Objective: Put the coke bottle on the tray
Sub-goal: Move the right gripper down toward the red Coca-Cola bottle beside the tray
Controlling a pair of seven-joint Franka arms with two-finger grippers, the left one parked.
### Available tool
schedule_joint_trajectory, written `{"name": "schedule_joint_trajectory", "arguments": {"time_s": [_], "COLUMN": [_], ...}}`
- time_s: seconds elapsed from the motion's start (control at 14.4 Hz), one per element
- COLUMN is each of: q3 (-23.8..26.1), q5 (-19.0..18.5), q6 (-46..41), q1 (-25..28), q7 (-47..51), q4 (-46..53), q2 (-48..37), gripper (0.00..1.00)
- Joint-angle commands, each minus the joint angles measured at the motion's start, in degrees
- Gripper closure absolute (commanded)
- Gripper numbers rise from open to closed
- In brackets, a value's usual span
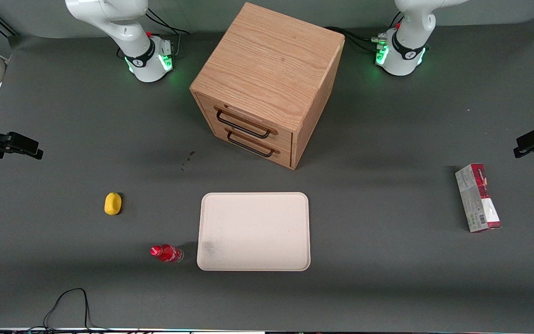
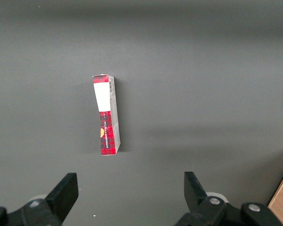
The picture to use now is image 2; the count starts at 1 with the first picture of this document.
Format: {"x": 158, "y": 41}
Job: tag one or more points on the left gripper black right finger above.
{"x": 198, "y": 207}

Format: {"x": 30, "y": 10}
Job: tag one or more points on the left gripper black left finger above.
{"x": 59, "y": 202}

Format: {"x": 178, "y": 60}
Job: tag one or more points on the red plaid cardboard box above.
{"x": 106, "y": 99}

